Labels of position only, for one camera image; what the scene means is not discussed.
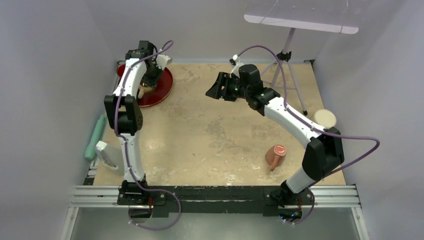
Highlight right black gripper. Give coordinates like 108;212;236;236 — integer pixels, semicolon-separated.
205;72;250;102

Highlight pink salmon mug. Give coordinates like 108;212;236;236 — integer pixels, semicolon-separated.
265;144;287;172

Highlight cream mug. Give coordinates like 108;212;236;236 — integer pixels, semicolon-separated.
311;109;337;129

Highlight beige mug sideways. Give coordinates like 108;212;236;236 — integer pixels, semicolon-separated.
137;82;155;99

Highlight glossy red mug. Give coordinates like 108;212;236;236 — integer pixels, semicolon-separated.
116;64;126;78

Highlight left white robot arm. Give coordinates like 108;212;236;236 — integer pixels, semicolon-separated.
103;40;174;205

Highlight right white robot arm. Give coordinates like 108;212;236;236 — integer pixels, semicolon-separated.
205;64;345;204

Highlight round red lacquer tray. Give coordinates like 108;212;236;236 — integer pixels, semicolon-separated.
112;59;173;111

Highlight white tripod stand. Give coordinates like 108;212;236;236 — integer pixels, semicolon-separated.
259;27;309;116

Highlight white grey flat device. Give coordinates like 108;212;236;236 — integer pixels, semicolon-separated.
95;140;125;177

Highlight mint green object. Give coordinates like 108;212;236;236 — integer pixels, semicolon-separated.
84;114;106;161

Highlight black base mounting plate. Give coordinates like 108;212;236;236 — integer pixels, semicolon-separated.
117;185;313;219

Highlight white overhead light panel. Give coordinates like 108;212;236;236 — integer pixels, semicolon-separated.
243;0;362;35

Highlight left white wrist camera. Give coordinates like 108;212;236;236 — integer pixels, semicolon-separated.
155;54;173;71

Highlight aluminium frame rail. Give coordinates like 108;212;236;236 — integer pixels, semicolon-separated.
60;185;370;240

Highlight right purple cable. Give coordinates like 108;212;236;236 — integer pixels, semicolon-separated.
236;44;381;226

